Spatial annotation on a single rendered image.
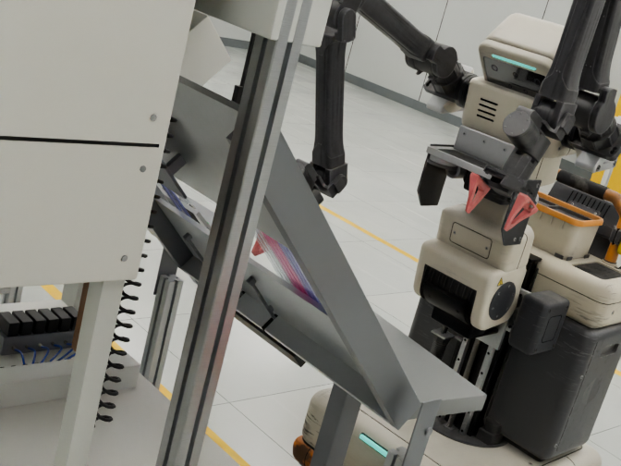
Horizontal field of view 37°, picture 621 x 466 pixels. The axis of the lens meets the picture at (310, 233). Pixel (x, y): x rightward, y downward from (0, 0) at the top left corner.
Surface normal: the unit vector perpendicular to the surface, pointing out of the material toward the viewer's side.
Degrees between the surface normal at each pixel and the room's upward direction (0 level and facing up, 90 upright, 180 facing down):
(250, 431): 0
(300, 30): 90
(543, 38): 43
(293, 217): 90
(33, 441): 0
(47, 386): 90
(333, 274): 90
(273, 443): 0
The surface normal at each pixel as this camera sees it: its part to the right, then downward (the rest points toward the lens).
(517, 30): -0.29, -0.65
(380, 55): -0.73, 0.02
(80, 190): 0.64, 0.38
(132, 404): 0.25, -0.92
